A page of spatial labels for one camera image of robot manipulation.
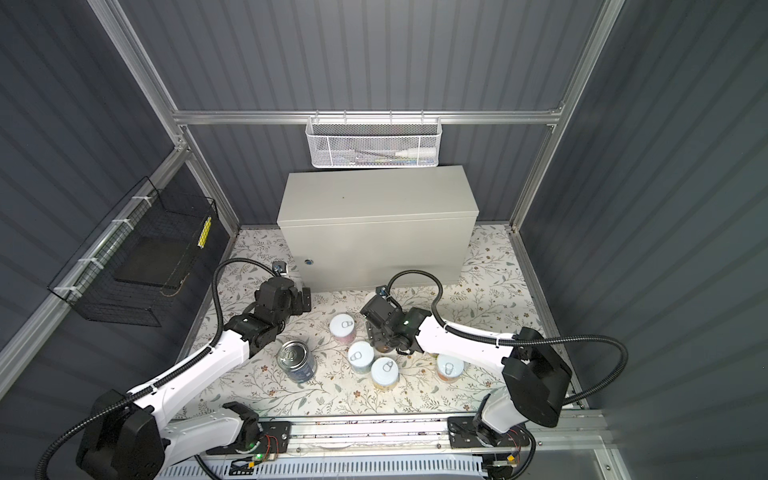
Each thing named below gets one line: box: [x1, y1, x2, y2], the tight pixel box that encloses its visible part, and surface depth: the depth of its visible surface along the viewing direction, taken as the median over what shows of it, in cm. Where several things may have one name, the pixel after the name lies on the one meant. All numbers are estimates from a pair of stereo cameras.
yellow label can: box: [371, 356, 399, 391], surface depth 80 cm
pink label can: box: [329, 313, 356, 344], surface depth 89 cm
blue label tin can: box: [277, 340, 318, 384], surface depth 79 cm
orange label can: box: [436, 354, 465, 383], surface depth 80 cm
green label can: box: [347, 340, 375, 375], surface depth 83 cm
